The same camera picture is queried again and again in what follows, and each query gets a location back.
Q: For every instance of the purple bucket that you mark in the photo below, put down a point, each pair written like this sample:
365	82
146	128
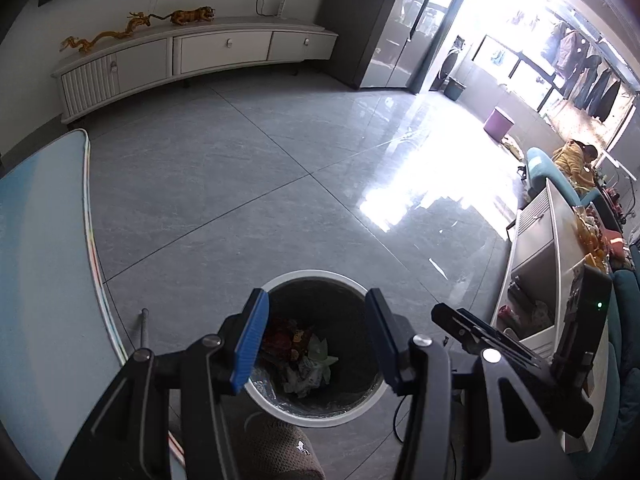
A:
498	124

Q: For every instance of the white round trash bin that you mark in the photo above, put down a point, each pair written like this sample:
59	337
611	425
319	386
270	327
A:
326	304

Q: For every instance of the white TV cabinet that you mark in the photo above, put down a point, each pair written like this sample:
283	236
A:
116	69

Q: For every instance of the white wifi router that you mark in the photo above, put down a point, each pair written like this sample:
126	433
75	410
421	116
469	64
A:
280	9

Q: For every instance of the white low shelf table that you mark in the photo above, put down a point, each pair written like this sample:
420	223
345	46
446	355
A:
545	251

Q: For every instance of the person in yellow jacket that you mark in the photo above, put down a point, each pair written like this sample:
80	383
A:
574	160

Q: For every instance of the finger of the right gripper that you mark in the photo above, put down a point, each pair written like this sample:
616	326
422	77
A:
475	335

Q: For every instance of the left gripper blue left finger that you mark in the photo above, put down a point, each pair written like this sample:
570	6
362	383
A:
246	337

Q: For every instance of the golden dragon ornament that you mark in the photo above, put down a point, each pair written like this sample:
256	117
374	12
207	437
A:
83	45

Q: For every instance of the green bucket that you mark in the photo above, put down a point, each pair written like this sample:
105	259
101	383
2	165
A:
453	89

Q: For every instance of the grey refrigerator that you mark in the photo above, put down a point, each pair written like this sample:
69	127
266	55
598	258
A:
386	43

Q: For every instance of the golden tiger ornament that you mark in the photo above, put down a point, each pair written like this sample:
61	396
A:
184	17

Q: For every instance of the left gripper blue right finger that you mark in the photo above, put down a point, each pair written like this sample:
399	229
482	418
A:
390	335

